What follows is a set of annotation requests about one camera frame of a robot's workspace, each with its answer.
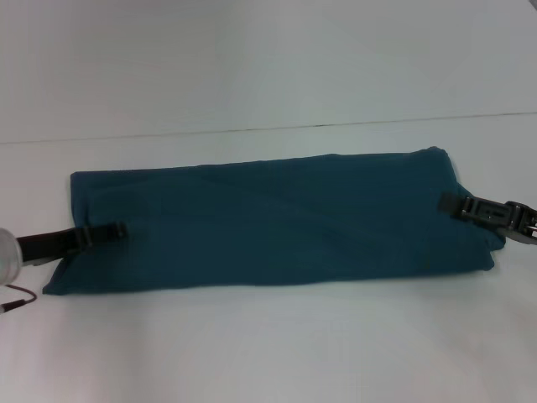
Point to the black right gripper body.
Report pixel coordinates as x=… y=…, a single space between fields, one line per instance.
x=524 y=222

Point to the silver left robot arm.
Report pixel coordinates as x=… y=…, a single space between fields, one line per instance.
x=9 y=256

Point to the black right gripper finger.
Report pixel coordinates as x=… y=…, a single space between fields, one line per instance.
x=474 y=207

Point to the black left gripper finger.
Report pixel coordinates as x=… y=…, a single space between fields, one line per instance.
x=102 y=233

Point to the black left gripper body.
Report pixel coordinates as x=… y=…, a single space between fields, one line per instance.
x=46 y=245

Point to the teal t-shirt with pink print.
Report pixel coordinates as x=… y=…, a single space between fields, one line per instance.
x=268 y=226

